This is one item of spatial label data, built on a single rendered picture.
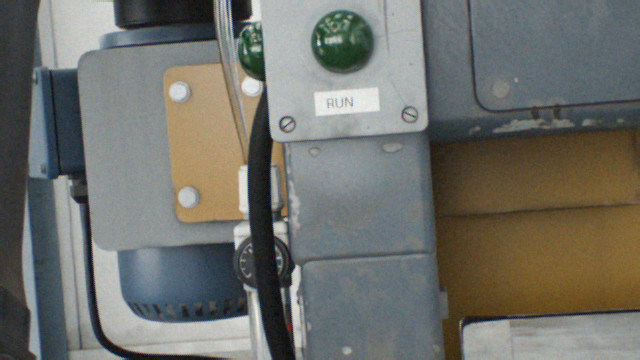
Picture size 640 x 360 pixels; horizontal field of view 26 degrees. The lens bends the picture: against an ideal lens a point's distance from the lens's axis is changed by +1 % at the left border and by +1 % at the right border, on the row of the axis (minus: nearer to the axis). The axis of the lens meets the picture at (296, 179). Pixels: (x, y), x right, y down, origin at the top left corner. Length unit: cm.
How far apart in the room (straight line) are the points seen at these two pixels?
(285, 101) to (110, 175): 48
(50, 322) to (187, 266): 497
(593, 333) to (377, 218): 22
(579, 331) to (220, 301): 37
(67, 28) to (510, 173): 518
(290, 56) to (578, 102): 15
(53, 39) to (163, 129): 500
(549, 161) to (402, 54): 31
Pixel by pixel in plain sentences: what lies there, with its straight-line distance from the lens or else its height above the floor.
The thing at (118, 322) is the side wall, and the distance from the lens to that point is 608.
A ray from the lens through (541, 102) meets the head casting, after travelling 69.
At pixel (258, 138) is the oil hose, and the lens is 71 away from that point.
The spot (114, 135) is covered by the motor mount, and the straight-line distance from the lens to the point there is 110.
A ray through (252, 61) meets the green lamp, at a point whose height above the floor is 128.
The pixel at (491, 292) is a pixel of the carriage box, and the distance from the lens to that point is 99.
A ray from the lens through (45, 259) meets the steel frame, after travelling 606.
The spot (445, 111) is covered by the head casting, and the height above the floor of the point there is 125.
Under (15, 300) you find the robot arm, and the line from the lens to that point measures 74.
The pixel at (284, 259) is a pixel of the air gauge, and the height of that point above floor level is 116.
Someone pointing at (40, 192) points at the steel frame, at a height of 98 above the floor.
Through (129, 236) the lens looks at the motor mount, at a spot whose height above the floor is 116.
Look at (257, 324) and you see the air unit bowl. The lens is 92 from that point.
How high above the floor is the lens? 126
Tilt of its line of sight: 3 degrees down
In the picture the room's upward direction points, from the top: 5 degrees counter-clockwise
